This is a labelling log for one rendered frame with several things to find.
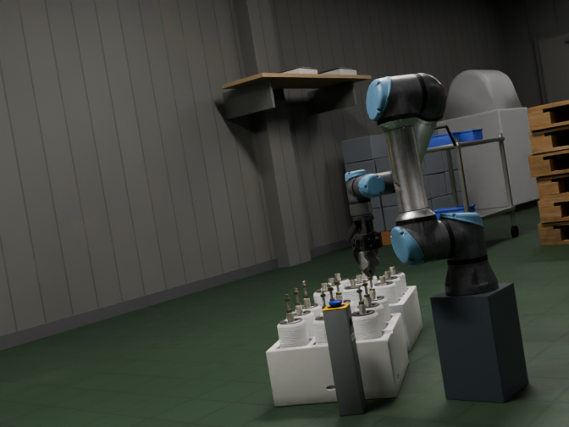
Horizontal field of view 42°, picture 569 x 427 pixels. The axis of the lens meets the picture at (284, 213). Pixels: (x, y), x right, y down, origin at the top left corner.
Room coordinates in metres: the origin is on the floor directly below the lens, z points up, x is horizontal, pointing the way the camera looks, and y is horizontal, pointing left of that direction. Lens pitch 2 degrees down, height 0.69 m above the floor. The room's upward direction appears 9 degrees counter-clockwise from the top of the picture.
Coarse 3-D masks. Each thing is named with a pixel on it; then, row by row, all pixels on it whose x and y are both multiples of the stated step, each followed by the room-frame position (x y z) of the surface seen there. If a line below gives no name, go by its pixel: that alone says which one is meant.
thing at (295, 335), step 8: (304, 320) 2.34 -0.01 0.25; (280, 328) 2.32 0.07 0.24; (288, 328) 2.30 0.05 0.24; (296, 328) 2.30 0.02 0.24; (304, 328) 2.32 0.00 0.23; (280, 336) 2.32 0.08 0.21; (288, 336) 2.30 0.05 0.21; (296, 336) 2.30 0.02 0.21; (304, 336) 2.32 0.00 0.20; (280, 344) 2.34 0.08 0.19; (288, 344) 2.30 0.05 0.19; (296, 344) 2.30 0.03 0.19; (304, 344) 2.31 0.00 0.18
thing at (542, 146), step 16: (528, 112) 4.92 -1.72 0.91; (544, 112) 4.88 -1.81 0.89; (560, 112) 5.15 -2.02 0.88; (544, 128) 4.86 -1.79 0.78; (560, 128) 4.82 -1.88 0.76; (544, 144) 4.90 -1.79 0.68; (560, 144) 5.20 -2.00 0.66; (528, 160) 4.99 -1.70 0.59; (544, 160) 4.92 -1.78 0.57; (560, 160) 5.22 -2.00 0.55; (544, 176) 4.95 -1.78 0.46; (560, 176) 4.88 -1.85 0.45; (544, 192) 4.96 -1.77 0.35; (560, 192) 4.90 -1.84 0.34; (544, 208) 4.91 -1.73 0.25; (560, 208) 4.85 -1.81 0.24; (544, 224) 4.94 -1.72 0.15; (560, 224) 4.87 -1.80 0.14; (544, 240) 4.95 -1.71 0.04; (560, 240) 4.88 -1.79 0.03
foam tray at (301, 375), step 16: (400, 320) 2.50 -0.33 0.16; (384, 336) 2.23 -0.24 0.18; (400, 336) 2.44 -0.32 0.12; (272, 352) 2.29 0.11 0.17; (288, 352) 2.28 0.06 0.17; (304, 352) 2.26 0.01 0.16; (320, 352) 2.25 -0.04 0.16; (368, 352) 2.21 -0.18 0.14; (384, 352) 2.19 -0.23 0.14; (400, 352) 2.39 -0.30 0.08; (272, 368) 2.29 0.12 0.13; (288, 368) 2.28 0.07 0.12; (304, 368) 2.26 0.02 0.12; (320, 368) 2.25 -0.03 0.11; (368, 368) 2.21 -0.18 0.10; (384, 368) 2.20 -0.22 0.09; (400, 368) 2.34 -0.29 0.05; (272, 384) 2.29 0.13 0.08; (288, 384) 2.28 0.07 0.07; (304, 384) 2.27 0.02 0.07; (320, 384) 2.25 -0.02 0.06; (368, 384) 2.21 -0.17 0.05; (384, 384) 2.20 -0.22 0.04; (400, 384) 2.29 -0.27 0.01; (288, 400) 2.28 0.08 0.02; (304, 400) 2.27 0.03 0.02; (320, 400) 2.25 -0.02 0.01; (336, 400) 2.24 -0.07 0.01
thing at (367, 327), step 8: (376, 312) 2.28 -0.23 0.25; (352, 320) 2.26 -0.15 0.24; (360, 320) 2.24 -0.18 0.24; (368, 320) 2.24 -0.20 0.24; (376, 320) 2.25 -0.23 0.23; (360, 328) 2.24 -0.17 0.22; (368, 328) 2.24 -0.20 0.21; (376, 328) 2.25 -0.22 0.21; (360, 336) 2.24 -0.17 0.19; (368, 336) 2.24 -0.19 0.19; (376, 336) 2.25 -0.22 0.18
